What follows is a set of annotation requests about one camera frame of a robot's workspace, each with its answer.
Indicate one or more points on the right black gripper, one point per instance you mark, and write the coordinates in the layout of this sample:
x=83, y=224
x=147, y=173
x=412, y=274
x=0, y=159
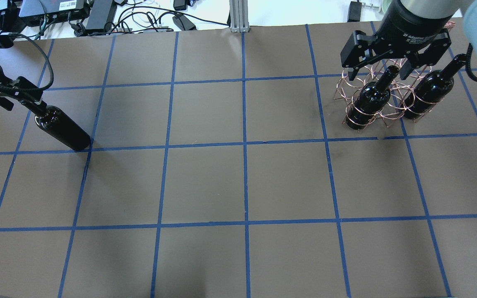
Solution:
x=408, y=25

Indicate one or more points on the black wine bottle being moved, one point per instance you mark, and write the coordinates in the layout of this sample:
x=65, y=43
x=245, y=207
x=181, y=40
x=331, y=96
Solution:
x=59, y=125

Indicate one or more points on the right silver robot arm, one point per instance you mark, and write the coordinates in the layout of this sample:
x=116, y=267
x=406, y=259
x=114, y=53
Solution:
x=468, y=9

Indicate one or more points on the black wine bottle in rack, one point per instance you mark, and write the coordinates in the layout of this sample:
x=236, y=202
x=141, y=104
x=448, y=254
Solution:
x=371, y=100

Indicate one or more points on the black wine bottle rack end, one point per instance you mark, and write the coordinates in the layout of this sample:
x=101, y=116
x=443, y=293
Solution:
x=432, y=89

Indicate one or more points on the black electronics box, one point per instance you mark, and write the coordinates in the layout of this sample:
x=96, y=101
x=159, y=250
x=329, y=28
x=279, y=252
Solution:
x=37, y=12

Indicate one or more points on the black power adapter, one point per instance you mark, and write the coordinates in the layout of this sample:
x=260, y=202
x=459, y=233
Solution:
x=183, y=23

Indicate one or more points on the copper wire wine rack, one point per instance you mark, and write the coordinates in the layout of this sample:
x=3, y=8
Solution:
x=349, y=90

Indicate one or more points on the aluminium frame post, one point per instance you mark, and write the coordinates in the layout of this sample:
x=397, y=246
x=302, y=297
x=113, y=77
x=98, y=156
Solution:
x=239, y=22

